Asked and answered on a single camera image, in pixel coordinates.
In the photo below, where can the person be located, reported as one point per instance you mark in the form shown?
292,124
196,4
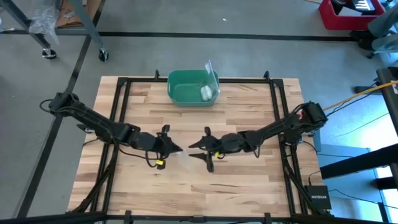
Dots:
384,31

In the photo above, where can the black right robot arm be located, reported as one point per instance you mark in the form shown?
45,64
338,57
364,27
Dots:
280,124

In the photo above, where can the black metal beam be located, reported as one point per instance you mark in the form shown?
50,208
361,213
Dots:
357,161

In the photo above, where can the red plastic bin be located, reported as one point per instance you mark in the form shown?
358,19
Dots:
329,18

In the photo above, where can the white bandage roll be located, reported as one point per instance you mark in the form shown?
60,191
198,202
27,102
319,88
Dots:
206,92

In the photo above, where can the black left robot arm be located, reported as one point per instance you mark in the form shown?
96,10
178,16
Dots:
102,124

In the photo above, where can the clear plastic bag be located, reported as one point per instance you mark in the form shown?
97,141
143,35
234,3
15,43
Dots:
188,160
213,77

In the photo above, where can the green plastic bin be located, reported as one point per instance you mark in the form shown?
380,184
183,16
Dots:
183,90

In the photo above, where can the grey metal wheeled rack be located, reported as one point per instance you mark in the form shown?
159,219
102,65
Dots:
85,21

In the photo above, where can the upright clear plastic bag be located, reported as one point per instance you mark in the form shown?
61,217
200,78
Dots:
213,77

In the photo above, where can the black metal table frame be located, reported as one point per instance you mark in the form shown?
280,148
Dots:
140,80

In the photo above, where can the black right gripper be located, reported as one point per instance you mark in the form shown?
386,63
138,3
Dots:
224,143

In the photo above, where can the black Netgear box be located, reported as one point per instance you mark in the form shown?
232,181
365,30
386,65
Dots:
318,197

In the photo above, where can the clear plastic wrap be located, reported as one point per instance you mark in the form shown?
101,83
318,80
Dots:
43,18

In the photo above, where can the brown cardboard box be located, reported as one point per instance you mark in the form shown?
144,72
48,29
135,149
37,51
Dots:
66,14

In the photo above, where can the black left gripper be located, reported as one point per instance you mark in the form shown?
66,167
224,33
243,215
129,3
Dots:
163,144

